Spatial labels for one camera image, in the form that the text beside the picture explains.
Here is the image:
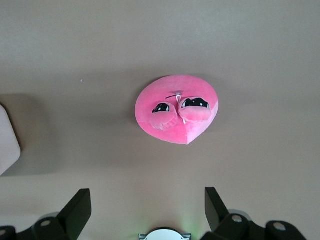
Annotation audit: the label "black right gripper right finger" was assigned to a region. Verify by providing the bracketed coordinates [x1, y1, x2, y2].
[201, 186, 251, 240]

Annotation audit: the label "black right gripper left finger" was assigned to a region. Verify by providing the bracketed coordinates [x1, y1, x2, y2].
[32, 188, 92, 240]

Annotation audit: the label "white box lid grey clips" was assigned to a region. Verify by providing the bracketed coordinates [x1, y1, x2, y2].
[0, 103, 22, 177]

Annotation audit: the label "pink plush toy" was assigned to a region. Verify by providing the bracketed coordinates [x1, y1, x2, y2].
[134, 74, 222, 146]

